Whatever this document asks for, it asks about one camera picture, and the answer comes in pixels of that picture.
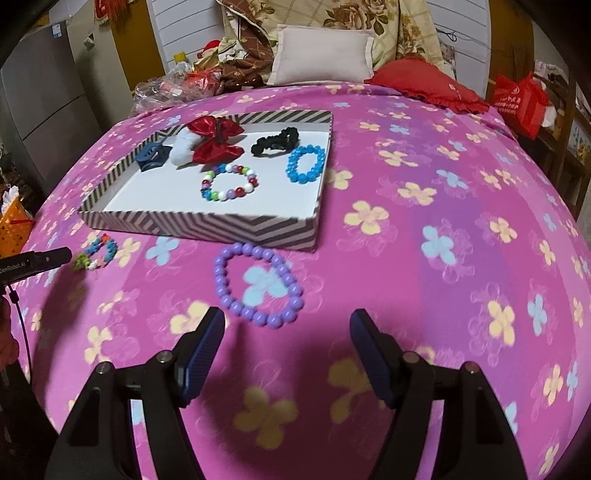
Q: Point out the white fluffy scrunchie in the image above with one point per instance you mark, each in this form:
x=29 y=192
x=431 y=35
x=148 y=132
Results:
x=181 y=152

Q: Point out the striped shallow tray box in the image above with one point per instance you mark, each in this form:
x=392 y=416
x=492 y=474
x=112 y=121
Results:
x=273 y=200

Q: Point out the yellow bottle cap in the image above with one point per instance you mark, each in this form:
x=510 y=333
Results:
x=180 y=57

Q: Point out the floral beige quilt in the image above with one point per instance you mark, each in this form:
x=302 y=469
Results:
x=401 y=28

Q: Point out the pink floral bed sheet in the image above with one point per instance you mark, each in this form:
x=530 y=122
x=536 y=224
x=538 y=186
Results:
x=438 y=224

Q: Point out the santa plush toy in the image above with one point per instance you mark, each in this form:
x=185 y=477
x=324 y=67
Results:
x=207 y=57

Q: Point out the orange plastic basket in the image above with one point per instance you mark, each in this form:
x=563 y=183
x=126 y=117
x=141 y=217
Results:
x=16 y=228

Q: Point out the wooden shelf rack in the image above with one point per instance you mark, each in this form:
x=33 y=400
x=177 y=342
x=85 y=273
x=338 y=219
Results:
x=566 y=172

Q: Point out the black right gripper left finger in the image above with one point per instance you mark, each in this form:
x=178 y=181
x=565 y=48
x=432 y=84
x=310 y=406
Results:
x=174 y=378

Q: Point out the clear plastic bag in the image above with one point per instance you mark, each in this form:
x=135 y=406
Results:
x=168 y=90

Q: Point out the red shopping bag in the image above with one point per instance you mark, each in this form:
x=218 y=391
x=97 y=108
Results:
x=522 y=104

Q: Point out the grey refrigerator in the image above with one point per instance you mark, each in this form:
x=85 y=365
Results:
x=47 y=122

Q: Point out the red heart cushion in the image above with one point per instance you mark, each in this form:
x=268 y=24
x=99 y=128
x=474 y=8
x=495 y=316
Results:
x=417 y=79

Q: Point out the black scrunchie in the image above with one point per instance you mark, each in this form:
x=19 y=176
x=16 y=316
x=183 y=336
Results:
x=286 y=141

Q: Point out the left hand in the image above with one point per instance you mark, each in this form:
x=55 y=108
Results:
x=9 y=347

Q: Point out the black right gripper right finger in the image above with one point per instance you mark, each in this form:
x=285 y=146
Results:
x=405 y=382

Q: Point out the red satin bow clip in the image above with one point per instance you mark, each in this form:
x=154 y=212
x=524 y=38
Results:
x=215 y=134

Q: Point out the blue hair claw clip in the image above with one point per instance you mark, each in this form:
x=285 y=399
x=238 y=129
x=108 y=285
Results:
x=152 y=155

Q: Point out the brown patterned blanket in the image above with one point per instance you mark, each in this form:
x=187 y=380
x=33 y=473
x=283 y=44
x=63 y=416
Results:
x=244 y=55

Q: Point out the white small pillow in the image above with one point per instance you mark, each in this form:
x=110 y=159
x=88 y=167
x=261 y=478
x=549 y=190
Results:
x=306 y=55

